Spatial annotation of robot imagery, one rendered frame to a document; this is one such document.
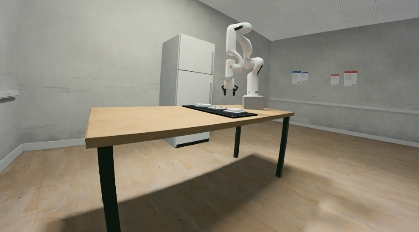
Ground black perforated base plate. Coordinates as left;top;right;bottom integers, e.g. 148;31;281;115
182;105;258;119

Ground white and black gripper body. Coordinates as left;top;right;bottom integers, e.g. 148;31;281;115
224;78;236;89

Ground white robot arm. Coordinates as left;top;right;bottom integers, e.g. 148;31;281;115
221;22;264;97

